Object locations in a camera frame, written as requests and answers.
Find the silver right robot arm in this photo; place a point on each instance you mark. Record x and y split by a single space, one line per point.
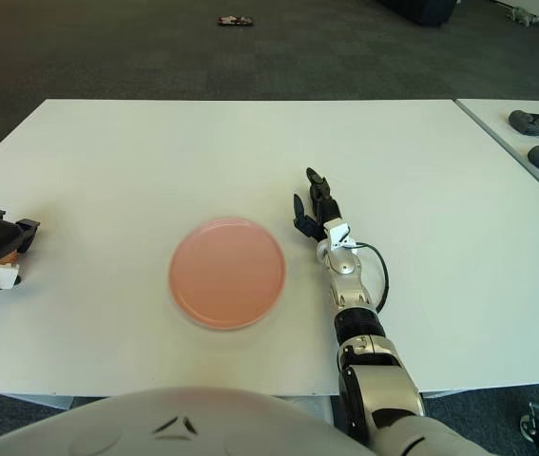
383 385

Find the pink round plate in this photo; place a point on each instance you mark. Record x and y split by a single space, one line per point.
228 273

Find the small grey floor object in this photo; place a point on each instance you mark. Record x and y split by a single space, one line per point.
525 16

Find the white side table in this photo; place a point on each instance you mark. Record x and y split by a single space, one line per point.
492 119

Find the grey robot torso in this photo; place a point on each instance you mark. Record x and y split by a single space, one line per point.
107 423

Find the red yellow apple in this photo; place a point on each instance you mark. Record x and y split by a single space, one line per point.
10 257

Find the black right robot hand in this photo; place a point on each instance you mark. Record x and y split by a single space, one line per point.
326 214

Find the small dark floor object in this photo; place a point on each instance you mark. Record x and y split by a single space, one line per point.
236 21

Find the dark blue bulky object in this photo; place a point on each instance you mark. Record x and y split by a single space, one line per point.
430 12

